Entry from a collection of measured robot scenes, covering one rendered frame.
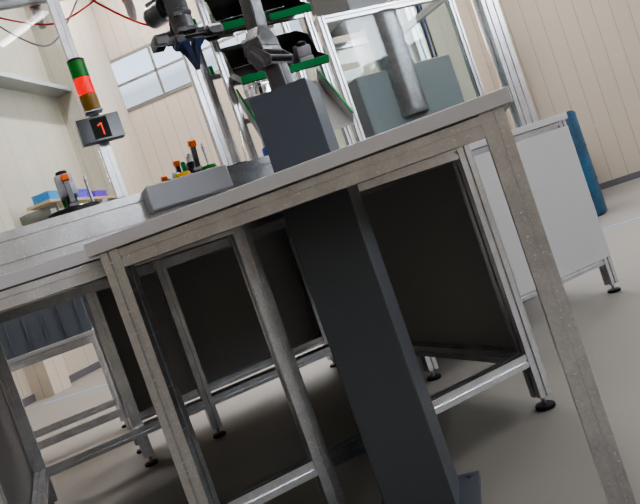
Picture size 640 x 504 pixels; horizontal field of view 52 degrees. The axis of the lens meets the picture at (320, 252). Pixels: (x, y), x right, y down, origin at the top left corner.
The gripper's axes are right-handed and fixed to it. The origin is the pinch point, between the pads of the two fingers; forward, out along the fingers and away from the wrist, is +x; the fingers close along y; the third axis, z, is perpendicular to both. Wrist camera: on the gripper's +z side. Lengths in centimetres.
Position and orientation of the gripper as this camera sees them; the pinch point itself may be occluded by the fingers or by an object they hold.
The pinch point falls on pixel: (193, 56)
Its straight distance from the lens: 181.4
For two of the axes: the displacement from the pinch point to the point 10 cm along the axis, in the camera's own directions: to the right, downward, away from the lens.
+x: 3.3, 9.4, 0.3
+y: -8.7, 3.2, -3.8
